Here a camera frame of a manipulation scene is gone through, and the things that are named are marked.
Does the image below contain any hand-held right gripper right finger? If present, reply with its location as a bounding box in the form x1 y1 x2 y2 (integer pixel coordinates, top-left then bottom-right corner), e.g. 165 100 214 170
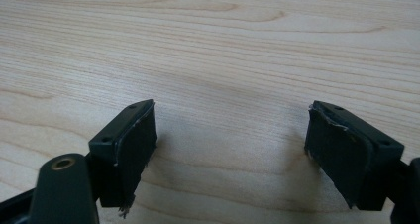
303 100 406 212

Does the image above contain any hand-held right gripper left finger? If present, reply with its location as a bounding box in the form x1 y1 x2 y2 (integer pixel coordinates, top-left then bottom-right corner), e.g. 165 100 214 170
87 98 158 219

